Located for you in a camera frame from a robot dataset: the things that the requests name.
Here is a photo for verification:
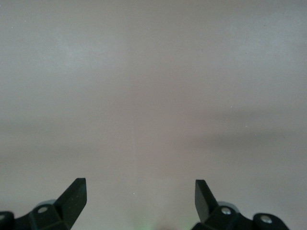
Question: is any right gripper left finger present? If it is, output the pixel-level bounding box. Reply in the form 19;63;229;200
0;177;87;230

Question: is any brown table mat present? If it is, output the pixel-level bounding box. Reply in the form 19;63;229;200
0;0;307;230

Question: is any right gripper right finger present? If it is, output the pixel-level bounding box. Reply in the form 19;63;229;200
193;179;290;230

